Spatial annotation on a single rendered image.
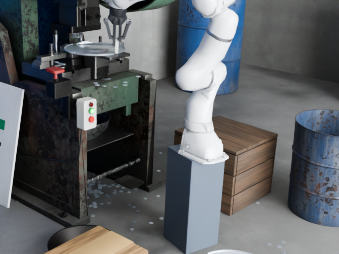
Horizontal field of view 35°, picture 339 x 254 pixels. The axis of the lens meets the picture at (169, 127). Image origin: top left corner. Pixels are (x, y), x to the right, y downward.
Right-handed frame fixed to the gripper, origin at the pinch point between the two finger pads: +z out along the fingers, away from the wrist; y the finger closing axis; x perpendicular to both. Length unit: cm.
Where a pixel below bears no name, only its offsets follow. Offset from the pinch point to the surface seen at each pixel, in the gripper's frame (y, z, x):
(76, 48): -18.4, 6.9, 8.2
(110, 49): -2.5, 6.8, 8.3
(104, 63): -5.2, 11.5, 2.9
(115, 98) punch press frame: 0.2, 26.1, -5.4
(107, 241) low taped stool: -6, 17, -100
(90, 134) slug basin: -11.9, 45.3, -10.4
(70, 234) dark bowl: -21, 62, -60
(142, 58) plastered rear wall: 35, 127, 196
